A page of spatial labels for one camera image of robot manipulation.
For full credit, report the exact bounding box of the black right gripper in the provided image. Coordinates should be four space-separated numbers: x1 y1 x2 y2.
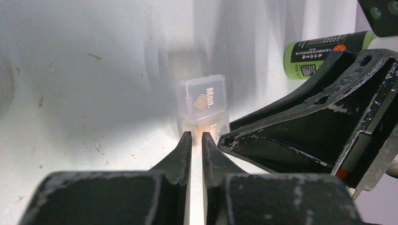
218 49 398 199

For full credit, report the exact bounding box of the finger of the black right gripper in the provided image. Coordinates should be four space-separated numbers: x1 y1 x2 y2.
230 51 358 131

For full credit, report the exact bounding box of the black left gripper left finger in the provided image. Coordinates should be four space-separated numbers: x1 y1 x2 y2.
19 132 192 225

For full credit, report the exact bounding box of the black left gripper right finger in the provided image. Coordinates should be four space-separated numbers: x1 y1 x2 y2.
201 132 363 225

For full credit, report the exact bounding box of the green pill bottle black label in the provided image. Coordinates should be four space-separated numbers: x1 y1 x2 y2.
283 30 376 80

